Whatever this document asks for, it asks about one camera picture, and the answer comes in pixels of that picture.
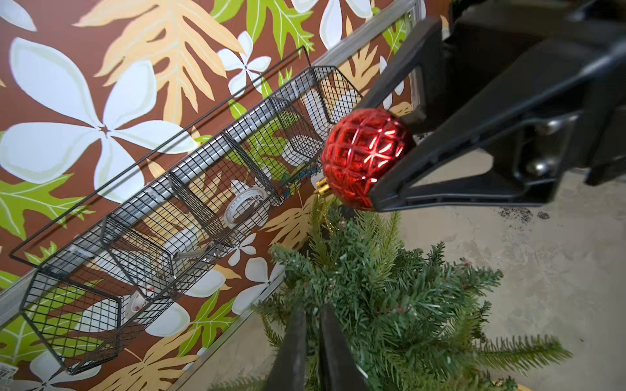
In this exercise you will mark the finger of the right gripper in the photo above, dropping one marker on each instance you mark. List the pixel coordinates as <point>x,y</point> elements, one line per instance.
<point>423,50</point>

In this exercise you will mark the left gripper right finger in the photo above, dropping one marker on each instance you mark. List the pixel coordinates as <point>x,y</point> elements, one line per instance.
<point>338,370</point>

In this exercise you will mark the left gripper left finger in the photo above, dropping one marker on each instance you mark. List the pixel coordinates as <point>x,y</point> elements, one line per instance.
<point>289,369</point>

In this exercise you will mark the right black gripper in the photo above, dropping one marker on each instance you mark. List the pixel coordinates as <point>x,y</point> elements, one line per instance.
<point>534,89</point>

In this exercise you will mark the red faceted ball ornament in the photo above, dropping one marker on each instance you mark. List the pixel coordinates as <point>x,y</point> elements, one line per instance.
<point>359,150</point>

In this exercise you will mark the small green christmas tree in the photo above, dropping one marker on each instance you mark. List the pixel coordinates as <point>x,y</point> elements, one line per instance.
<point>412,320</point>

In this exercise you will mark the white tape roll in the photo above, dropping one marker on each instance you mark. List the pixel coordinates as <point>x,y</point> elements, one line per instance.
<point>248,206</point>

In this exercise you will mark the black wire basket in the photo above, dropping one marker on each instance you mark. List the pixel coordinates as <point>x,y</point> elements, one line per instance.
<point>98,286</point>

